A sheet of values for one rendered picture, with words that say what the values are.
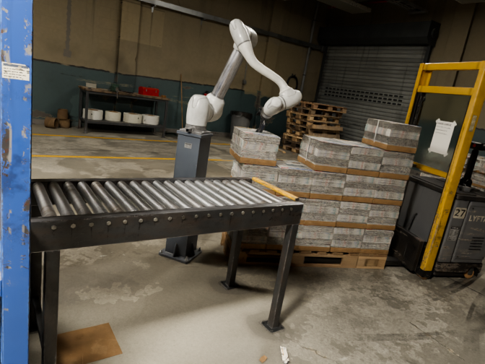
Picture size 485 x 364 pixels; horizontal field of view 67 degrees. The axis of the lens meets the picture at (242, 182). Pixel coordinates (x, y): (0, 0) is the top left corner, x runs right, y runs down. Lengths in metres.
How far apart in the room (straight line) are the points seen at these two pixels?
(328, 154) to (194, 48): 7.18
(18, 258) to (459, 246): 3.38
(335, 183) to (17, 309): 2.37
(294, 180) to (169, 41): 7.05
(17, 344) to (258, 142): 1.93
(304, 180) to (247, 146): 0.55
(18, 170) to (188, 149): 1.68
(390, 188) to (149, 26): 7.21
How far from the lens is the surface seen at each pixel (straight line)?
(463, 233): 3.79
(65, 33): 8.86
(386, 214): 3.41
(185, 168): 2.78
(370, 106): 10.77
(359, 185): 3.18
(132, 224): 1.60
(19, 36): 1.19
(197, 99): 2.73
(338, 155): 3.04
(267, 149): 2.78
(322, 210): 3.09
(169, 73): 9.50
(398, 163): 3.32
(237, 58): 2.85
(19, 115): 1.20
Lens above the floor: 1.37
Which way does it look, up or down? 14 degrees down
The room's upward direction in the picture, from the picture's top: 9 degrees clockwise
